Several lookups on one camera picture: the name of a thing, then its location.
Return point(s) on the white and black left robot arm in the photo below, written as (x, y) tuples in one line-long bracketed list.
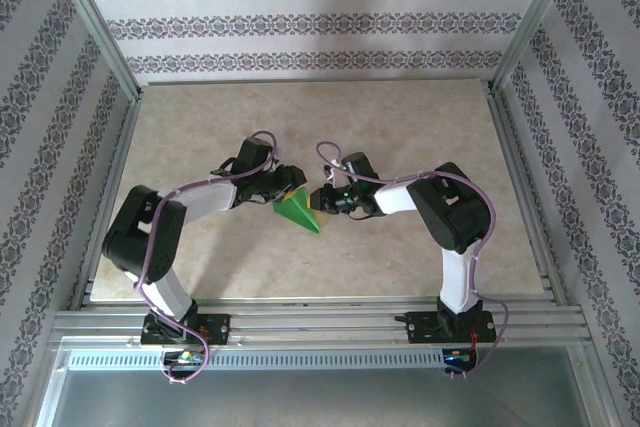
[(210, 197)]

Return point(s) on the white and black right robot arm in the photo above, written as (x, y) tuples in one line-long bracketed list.
[(450, 207)]

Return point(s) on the grey metal sheet panel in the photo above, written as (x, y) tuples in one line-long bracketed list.
[(320, 402)]

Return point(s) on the small circuit board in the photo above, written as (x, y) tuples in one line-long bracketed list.
[(185, 358), (457, 356)]

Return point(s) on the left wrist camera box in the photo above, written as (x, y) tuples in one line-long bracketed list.
[(255, 154)]

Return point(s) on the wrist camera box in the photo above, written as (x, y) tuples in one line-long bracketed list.
[(255, 154), (361, 167)]

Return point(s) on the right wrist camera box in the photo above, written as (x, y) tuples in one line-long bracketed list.
[(361, 167)]

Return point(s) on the aluminium mounting rail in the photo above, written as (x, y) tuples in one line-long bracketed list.
[(320, 322)]

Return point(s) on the thin aluminium edge rail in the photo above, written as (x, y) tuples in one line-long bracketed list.
[(320, 81)]

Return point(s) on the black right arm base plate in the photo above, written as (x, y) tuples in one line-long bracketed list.
[(420, 327)]

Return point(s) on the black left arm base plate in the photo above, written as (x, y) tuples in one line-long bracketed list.
[(215, 329)]

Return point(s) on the aluminium side rail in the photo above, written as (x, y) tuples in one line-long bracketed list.
[(111, 197), (525, 197)]

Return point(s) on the aluminium frame post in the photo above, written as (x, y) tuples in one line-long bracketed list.
[(97, 22), (531, 22)]

